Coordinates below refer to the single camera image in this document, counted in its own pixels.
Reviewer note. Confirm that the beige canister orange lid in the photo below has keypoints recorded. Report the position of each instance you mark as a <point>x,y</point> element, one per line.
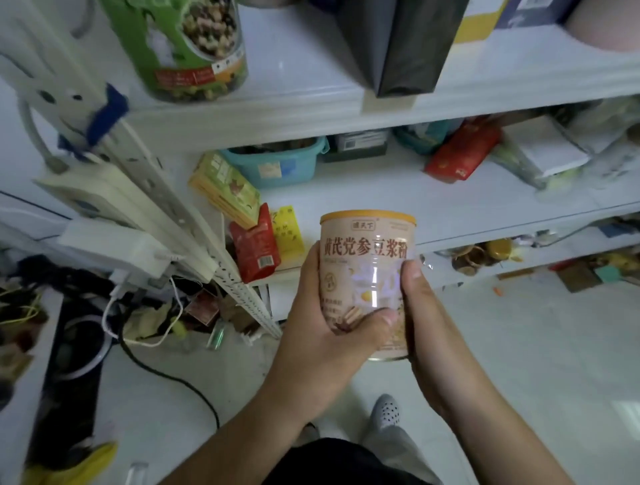
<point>365,265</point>

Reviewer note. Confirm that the person's right forearm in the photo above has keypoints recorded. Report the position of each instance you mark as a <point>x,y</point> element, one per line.
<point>500,450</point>

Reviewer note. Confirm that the yellow plastic bag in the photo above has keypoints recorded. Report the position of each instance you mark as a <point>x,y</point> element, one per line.
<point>75,465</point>

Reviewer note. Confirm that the white flat box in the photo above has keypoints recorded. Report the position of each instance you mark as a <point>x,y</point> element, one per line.
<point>545,145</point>

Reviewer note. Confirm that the dark blue moon box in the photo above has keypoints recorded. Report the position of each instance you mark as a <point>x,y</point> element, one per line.
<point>535,12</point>

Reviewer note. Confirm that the person's left hand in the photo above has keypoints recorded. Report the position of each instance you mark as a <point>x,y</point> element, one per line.
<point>320,365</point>

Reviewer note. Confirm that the tall black and yellow box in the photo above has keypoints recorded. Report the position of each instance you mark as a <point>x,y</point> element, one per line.
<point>410,45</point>

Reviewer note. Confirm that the white metal shelving unit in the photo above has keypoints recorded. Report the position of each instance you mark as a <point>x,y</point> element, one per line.
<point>300,105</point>

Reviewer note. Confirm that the teal plastic basket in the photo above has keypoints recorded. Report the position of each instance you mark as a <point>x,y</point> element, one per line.
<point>275,165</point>

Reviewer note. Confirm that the teal pouch bag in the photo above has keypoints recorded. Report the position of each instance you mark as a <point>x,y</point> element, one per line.
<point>425,138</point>

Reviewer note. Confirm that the person's white shoe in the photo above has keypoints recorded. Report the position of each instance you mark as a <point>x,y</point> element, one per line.
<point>383,412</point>

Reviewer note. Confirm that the white power adapter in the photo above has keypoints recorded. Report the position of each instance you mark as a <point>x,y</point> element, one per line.
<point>110,248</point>

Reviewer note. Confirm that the green snack packet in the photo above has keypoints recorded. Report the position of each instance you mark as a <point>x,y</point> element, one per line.
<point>225,188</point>

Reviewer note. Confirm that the red snack packet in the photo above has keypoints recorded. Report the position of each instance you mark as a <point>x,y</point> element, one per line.
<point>256,248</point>

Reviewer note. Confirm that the pink cylinder canister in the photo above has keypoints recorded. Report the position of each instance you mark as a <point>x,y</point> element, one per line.
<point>610,22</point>

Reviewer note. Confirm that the yellow tag packet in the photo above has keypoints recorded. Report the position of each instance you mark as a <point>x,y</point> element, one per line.
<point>288,232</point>

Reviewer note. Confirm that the person's black clothing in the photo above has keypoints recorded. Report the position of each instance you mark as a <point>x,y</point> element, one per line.
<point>330,465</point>

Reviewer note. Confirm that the person's right hand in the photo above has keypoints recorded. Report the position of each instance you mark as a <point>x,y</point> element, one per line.
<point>435,350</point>

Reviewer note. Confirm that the blue tape strip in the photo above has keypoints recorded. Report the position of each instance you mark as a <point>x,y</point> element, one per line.
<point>108,115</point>

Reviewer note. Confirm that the red pouch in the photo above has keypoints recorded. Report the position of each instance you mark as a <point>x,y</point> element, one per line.
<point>462,150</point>

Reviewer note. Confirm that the clear green label nut jar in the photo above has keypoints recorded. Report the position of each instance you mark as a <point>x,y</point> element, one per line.
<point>185,45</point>

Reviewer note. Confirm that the small black grey boxes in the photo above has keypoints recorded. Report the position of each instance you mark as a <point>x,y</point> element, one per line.
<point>358,143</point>

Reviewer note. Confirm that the white power strip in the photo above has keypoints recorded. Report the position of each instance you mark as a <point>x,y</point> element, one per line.
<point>110,200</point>

